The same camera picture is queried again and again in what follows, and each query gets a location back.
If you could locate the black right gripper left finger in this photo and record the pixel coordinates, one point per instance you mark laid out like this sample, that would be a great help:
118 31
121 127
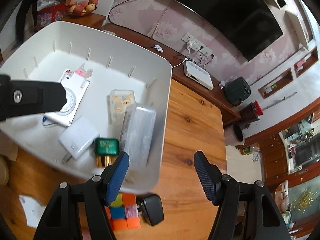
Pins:
61 219

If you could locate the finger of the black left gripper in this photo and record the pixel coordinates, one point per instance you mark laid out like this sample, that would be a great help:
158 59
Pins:
23 97

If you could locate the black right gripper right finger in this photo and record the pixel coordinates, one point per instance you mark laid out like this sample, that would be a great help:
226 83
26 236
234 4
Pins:
262 218

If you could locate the white compact camera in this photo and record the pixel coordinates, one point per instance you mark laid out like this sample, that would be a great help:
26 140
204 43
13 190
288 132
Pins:
75 87

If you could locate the white power adapter charger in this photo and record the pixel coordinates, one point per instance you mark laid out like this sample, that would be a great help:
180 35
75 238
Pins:
77 138

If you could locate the green and gold bottle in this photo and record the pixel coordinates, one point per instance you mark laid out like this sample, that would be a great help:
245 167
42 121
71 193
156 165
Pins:
106 151

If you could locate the clear sticker decorated box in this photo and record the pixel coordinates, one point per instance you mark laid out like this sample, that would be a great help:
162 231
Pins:
119 101

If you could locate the clear plastic floss box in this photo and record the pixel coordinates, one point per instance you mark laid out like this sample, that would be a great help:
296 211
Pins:
136 134

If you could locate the white fan-shaped device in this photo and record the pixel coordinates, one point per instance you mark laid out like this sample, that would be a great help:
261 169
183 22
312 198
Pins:
33 210

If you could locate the multicolour puzzle cube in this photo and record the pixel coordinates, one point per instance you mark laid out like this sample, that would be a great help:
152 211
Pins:
122 213

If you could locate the red patterned tissue box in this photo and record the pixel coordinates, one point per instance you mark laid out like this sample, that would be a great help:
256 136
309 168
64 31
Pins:
51 14

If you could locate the bowl of fruit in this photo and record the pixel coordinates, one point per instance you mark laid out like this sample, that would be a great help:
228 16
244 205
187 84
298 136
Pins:
81 9

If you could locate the dark green radio speaker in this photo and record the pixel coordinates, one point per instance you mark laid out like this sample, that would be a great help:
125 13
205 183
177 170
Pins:
237 91

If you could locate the white router box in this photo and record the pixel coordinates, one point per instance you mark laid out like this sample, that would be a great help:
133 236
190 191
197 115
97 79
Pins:
198 74

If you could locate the black flat television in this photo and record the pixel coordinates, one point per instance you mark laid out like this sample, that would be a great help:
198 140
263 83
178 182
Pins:
248 24

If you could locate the black wall charger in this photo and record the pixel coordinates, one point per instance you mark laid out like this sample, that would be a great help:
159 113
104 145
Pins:
151 208

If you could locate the white wall power outlet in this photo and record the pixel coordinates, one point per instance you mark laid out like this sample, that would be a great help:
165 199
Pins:
195 45

